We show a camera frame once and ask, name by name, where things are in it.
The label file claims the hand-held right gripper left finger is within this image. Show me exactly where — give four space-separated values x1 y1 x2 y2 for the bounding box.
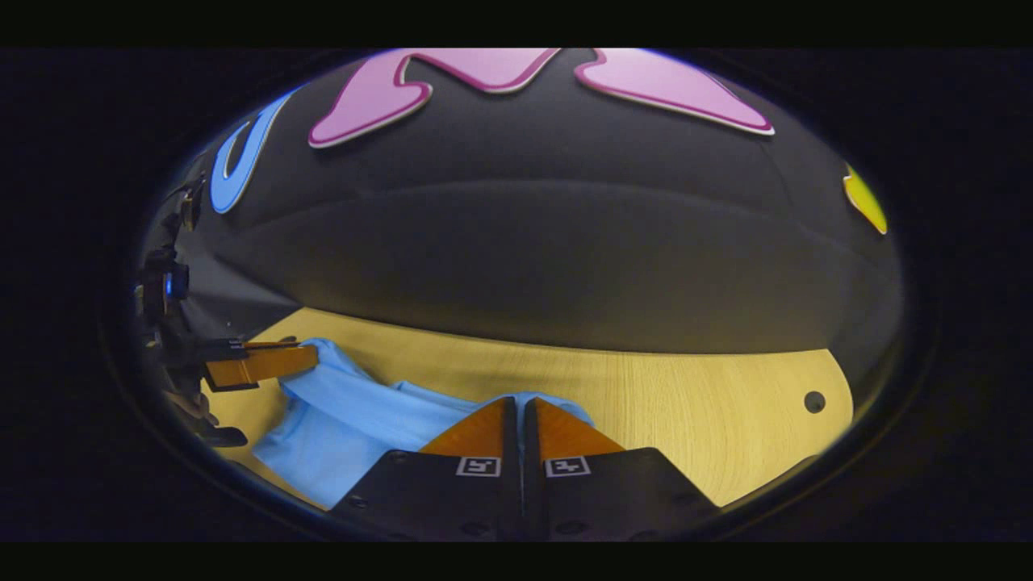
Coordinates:
327 395 521 541

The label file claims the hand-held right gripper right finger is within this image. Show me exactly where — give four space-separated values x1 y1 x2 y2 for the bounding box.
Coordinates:
523 397 719 541

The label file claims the light blue T-shirt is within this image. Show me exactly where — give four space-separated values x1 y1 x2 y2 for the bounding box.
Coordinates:
252 337 596 511

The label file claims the black backdrop cloth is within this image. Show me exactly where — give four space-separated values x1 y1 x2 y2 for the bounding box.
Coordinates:
174 48 905 388

